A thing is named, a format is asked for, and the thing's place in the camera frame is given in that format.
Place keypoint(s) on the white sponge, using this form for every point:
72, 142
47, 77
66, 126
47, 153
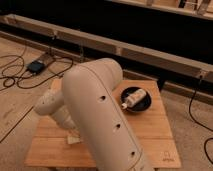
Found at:
73, 139

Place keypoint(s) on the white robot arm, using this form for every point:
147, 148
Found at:
85, 102

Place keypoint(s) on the white plastic bottle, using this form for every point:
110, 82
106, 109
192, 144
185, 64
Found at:
132, 99

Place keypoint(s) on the black bowl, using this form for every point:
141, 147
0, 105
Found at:
141, 105

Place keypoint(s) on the blue power adapter box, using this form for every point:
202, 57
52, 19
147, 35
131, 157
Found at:
35, 67

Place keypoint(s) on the wooden table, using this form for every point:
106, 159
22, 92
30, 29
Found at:
49, 146

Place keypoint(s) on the wooden shelf rail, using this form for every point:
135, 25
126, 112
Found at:
173, 73

